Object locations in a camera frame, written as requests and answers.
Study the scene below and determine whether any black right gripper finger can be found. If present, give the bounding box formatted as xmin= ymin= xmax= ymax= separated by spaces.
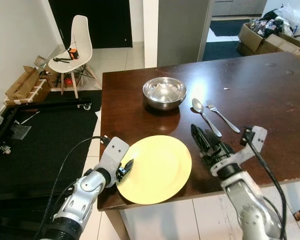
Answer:
xmin=201 ymin=128 xmax=222 ymax=151
xmin=190 ymin=124 xmax=209 ymax=154

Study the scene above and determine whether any silver fork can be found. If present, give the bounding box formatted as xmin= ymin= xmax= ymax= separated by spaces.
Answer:
xmin=205 ymin=101 xmax=241 ymax=134

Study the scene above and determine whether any yellow round plate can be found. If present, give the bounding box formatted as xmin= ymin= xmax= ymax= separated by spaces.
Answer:
xmin=115 ymin=135 xmax=193 ymax=205

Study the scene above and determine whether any silver spoon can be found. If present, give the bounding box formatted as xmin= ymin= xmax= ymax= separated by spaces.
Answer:
xmin=191 ymin=98 xmax=223 ymax=138

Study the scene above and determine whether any stainless steel bowl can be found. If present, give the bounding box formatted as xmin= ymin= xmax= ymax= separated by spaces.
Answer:
xmin=142 ymin=77 xmax=187 ymax=111

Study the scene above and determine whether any black floor mat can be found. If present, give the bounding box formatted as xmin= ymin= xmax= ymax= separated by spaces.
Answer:
xmin=0 ymin=90 xmax=104 ymax=202

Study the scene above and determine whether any dark blue rug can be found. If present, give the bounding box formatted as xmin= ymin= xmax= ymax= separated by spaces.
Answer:
xmin=202 ymin=19 xmax=252 ymax=62

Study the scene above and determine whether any black wheeled metal stand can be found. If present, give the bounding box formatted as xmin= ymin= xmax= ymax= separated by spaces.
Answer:
xmin=0 ymin=97 xmax=94 ymax=155

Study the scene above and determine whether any cardboard box full of clutter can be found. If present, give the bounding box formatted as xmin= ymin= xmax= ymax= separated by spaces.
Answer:
xmin=237 ymin=5 xmax=300 ymax=62

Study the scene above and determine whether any orange and black tool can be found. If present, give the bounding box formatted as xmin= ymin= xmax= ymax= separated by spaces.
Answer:
xmin=67 ymin=48 xmax=80 ymax=61

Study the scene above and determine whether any flat open cardboard box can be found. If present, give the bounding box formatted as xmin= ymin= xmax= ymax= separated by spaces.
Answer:
xmin=4 ymin=65 xmax=52 ymax=106

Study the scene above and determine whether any white chair with wooden legs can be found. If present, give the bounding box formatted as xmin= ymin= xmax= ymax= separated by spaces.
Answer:
xmin=47 ymin=14 xmax=102 ymax=100

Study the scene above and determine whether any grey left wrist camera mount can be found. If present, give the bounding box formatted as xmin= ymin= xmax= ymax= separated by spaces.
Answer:
xmin=97 ymin=136 xmax=130 ymax=177

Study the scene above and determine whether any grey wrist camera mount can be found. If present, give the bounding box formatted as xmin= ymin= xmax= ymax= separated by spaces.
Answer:
xmin=97 ymin=136 xmax=130 ymax=177
xmin=210 ymin=125 xmax=268 ymax=177

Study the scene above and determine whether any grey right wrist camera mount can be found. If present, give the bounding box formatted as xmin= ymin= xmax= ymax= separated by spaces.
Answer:
xmin=210 ymin=125 xmax=268 ymax=177

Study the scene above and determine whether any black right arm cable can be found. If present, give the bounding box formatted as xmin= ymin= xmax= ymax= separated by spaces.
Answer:
xmin=241 ymin=129 xmax=288 ymax=240

